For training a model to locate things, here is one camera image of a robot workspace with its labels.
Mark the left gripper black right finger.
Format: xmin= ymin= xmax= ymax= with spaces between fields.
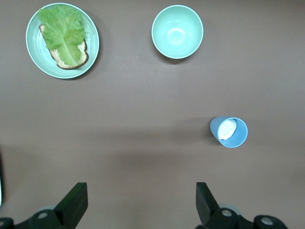
xmin=195 ymin=182 xmax=290 ymax=229

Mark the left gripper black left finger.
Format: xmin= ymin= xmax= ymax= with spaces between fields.
xmin=0 ymin=182 xmax=89 ymax=229

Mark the blue plastic cup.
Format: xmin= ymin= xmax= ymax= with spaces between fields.
xmin=209 ymin=116 xmax=249 ymax=148

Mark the cream white toaster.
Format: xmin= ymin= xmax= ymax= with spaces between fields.
xmin=0 ymin=152 xmax=5 ymax=208

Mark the toasted bread slice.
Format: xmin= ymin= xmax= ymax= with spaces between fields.
xmin=39 ymin=23 xmax=90 ymax=70

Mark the mint green plate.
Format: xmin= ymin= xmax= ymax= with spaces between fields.
xmin=25 ymin=2 xmax=100 ymax=79

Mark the green lettuce leaf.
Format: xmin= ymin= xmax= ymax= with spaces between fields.
xmin=37 ymin=5 xmax=86 ymax=66

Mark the mint green bowl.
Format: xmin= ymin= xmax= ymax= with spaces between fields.
xmin=151 ymin=4 xmax=204 ymax=60

